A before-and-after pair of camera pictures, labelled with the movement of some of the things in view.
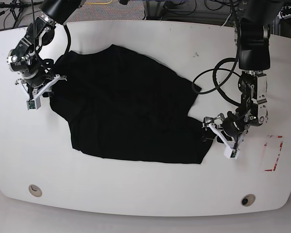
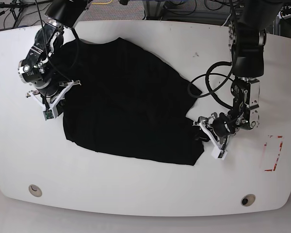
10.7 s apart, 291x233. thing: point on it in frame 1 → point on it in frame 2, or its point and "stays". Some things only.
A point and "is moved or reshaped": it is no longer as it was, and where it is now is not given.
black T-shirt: (120, 108) is moved or reshaped
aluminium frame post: (153, 9) stays
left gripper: (34, 91) → (51, 102)
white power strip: (289, 11) stays
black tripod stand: (16, 6) stays
